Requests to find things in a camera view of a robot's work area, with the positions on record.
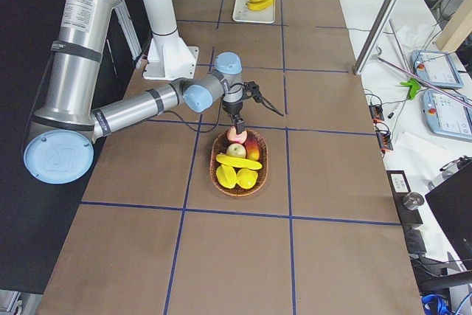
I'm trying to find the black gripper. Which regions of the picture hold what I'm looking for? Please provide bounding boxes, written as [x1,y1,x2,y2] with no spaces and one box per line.
[222,101,245,134]

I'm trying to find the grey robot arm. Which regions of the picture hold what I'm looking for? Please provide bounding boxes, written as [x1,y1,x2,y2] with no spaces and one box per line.
[23,0,244,184]

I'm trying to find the brown wicker basket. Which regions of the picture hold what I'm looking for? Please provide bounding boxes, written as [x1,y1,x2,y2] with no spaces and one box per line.
[209,130,268,197]

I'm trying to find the red green apple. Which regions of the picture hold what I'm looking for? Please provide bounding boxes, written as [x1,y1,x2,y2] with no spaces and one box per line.
[226,143,246,159]

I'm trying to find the dark red plum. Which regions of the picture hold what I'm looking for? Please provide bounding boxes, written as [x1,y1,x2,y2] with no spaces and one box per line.
[244,136,260,161]

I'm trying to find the pale green bear tray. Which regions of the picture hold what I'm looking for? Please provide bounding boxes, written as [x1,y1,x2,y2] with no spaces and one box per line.
[232,0,276,24]

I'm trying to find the yellow lemon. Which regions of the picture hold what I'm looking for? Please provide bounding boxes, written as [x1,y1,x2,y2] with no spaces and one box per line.
[236,168,258,190]

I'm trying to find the silver reach grabber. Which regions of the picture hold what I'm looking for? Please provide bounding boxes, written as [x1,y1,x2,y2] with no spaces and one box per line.
[389,19,411,72]

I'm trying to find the metal cup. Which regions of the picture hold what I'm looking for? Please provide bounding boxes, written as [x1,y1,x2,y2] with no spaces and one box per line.
[402,191,425,211]

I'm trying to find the blue teach pendant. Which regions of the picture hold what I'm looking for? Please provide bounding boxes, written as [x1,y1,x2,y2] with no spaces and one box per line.
[411,50,464,89]
[423,89,471,141]

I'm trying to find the black monitor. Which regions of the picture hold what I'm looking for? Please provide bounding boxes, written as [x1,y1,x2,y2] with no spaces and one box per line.
[426,167,471,270]

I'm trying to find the black braided cable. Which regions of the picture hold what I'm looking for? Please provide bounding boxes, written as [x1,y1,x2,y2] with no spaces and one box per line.
[162,82,285,135]

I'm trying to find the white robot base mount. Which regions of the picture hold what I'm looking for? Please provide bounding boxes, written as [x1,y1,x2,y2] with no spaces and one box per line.
[143,0,198,80]

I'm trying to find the aluminium frame post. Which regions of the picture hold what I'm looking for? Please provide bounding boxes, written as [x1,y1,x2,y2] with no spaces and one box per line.
[353,0,398,75]

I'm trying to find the green handled reach grabber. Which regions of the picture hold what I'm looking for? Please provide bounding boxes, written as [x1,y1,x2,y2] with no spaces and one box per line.
[371,52,471,109]

